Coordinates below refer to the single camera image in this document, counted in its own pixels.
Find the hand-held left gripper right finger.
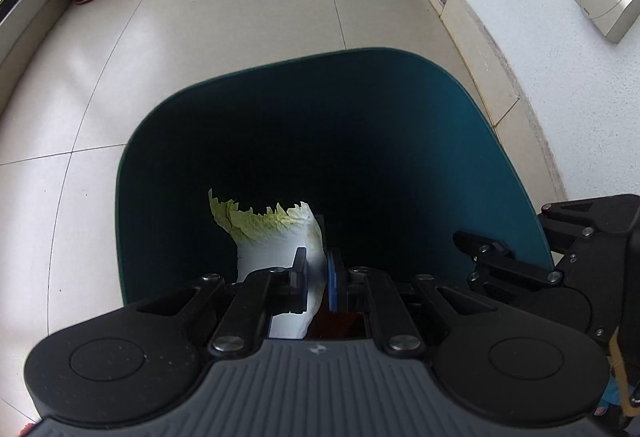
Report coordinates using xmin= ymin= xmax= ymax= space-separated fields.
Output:
xmin=325 ymin=247 xmax=503 ymax=359

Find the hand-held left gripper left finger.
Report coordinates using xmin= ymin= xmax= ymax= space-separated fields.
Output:
xmin=135 ymin=248 xmax=309 ymax=359

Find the teal plastic trash bin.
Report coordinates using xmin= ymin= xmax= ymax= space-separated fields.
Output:
xmin=115 ymin=47 xmax=556 ymax=318

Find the napa cabbage leaf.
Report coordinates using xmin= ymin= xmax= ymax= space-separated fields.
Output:
xmin=208 ymin=187 xmax=328 ymax=340

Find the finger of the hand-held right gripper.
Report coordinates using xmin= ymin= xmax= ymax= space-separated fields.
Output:
xmin=539 ymin=195 xmax=640 ymax=258
xmin=452 ymin=231 xmax=566 ymax=290

